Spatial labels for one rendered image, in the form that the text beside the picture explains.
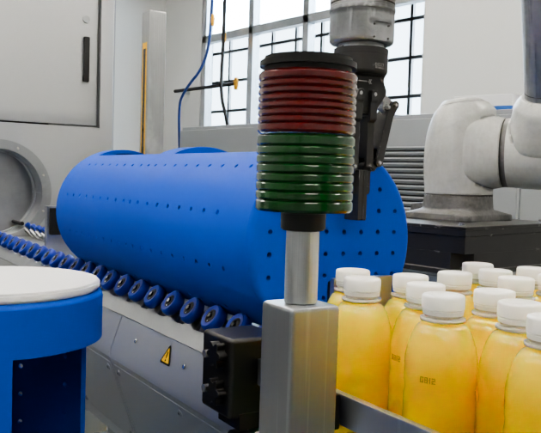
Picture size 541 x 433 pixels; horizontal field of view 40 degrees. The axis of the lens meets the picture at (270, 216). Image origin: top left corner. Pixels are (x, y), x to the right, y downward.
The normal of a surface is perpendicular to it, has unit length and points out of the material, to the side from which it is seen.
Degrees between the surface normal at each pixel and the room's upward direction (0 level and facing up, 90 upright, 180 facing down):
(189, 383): 70
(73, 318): 90
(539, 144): 112
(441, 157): 91
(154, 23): 90
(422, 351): 76
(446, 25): 90
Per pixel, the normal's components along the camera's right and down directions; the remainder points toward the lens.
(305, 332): 0.53, 0.06
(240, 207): -0.78, -0.35
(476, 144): -0.40, -0.06
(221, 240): -0.85, 0.04
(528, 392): -0.69, -0.16
